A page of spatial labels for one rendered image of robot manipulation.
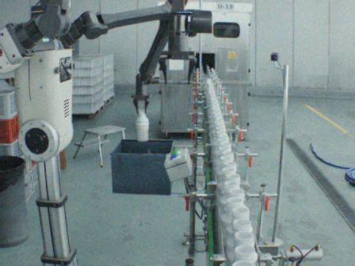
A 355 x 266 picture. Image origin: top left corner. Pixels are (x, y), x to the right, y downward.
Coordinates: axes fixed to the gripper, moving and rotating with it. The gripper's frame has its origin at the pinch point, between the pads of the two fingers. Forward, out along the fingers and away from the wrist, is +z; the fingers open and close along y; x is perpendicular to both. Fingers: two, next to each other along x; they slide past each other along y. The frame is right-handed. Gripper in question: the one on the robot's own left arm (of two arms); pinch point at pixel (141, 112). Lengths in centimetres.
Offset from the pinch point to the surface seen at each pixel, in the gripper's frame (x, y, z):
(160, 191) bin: 13.1, -10.4, 39.0
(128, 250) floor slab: -59, 22, 112
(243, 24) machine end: -408, -96, -74
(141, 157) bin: 13.6, -1.2, 21.2
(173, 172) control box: 80, -22, 10
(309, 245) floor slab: -68, -118, 113
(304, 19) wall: -958, -332, -136
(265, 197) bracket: 105, -50, 10
